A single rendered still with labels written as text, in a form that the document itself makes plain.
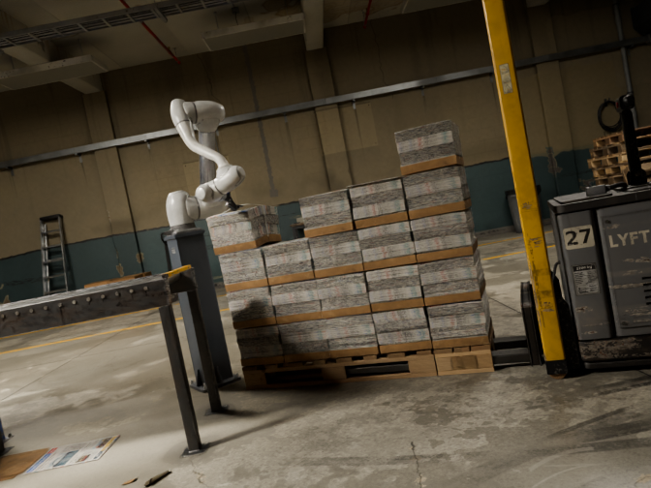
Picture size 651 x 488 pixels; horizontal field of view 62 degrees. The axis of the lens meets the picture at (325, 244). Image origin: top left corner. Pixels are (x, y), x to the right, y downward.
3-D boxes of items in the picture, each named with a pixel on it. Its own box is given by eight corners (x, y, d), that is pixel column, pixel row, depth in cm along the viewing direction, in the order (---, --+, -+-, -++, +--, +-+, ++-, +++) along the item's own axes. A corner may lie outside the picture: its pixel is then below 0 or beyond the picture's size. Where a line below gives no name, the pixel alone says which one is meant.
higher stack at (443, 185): (446, 353, 318) (406, 137, 311) (498, 349, 307) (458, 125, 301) (437, 376, 282) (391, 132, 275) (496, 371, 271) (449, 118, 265)
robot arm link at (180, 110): (176, 118, 308) (200, 117, 315) (168, 94, 314) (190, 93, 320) (173, 133, 319) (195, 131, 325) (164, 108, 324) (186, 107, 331)
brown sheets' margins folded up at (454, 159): (442, 329, 317) (412, 167, 312) (493, 324, 307) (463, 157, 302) (432, 349, 281) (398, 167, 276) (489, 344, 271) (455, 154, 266)
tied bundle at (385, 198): (372, 225, 324) (365, 187, 322) (420, 216, 314) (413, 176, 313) (355, 230, 288) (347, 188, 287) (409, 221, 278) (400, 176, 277)
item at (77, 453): (120, 436, 285) (119, 434, 285) (98, 460, 256) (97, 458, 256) (52, 449, 285) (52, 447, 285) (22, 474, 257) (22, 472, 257)
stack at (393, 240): (272, 369, 359) (247, 247, 355) (448, 353, 318) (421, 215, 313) (244, 390, 323) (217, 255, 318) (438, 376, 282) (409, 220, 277)
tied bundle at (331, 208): (328, 232, 334) (322, 196, 333) (373, 225, 323) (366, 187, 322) (305, 239, 299) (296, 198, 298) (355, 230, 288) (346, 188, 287)
